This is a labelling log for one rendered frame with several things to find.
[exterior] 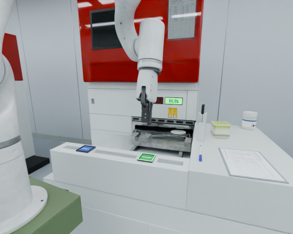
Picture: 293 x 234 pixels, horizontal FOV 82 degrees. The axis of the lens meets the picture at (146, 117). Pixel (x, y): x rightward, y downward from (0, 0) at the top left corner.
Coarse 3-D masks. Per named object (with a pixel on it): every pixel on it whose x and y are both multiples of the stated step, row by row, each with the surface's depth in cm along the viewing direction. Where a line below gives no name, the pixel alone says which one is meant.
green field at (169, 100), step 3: (168, 99) 112; (171, 99) 112; (174, 99) 111; (177, 99) 110; (180, 99) 110; (168, 102) 113; (171, 102) 112; (174, 102) 111; (177, 102) 111; (180, 102) 110
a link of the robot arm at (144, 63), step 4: (140, 60) 54; (144, 60) 53; (148, 60) 53; (152, 60) 53; (156, 60) 53; (140, 64) 54; (144, 64) 53; (148, 64) 53; (152, 64) 53; (156, 64) 53; (160, 64) 55; (140, 68) 56; (144, 68) 54; (148, 68) 54; (152, 68) 54; (156, 68) 55; (160, 68) 55
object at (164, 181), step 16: (64, 144) 74; (80, 144) 74; (64, 160) 67; (80, 160) 65; (96, 160) 62; (112, 160) 60; (128, 160) 60; (160, 160) 60; (176, 160) 60; (64, 176) 69; (80, 176) 66; (96, 176) 64; (112, 176) 62; (128, 176) 59; (144, 176) 58; (160, 176) 56; (176, 176) 54; (112, 192) 63; (128, 192) 61; (144, 192) 59; (160, 192) 57; (176, 192) 55
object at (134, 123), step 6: (132, 126) 124; (156, 126) 118; (162, 126) 116; (168, 126) 115; (174, 126) 114; (180, 126) 113; (186, 126) 111; (192, 126) 110; (132, 132) 125; (192, 138) 112
